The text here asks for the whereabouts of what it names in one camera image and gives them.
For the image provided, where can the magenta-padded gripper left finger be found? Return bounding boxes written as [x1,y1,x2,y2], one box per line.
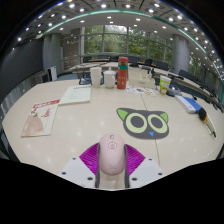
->
[59,142,101,189]

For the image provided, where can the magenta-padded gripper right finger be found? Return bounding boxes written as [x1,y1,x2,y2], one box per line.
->
[123,143,165,189]

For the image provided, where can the pink computer mouse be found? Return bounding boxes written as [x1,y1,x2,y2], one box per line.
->
[98,132,127,176]

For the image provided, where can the cat face mouse pad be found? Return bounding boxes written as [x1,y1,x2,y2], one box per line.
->
[116,107,170,140]

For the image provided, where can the red and white brochure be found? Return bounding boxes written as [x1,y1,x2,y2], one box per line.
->
[20,98,61,138]

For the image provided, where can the white paper booklet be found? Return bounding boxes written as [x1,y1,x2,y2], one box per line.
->
[58,84,92,106]

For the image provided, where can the black microphone with yellow band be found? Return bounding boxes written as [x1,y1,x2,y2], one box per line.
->
[197,107,217,139]

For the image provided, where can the colourful sticker sheet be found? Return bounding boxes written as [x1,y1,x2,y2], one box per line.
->
[126,85,157,98]

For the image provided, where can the black conference phone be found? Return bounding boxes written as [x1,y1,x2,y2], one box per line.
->
[165,87,183,98]

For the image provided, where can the green and white paper cup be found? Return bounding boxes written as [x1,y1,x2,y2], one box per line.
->
[158,74,172,96]

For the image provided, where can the beige cardboard box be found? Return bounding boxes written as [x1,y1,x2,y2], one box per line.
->
[128,68,156,88]

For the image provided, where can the white paper cup stack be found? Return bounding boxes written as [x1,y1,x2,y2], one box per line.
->
[89,66,102,88]

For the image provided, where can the white lidded mug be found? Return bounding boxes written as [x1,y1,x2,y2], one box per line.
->
[102,68,117,89]

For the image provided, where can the red bottle with green band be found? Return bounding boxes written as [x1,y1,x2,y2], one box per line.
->
[116,56,129,90]

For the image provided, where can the dark office chairs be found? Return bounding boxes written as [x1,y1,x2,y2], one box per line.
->
[81,54,221,104]

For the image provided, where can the ceiling lights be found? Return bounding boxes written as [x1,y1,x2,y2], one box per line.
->
[14,0,224,81]

